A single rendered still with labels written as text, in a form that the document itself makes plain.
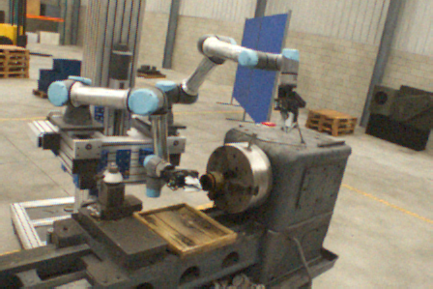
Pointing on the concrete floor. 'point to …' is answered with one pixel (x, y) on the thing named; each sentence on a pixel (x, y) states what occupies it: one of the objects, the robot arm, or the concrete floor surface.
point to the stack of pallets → (14, 62)
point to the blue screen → (267, 43)
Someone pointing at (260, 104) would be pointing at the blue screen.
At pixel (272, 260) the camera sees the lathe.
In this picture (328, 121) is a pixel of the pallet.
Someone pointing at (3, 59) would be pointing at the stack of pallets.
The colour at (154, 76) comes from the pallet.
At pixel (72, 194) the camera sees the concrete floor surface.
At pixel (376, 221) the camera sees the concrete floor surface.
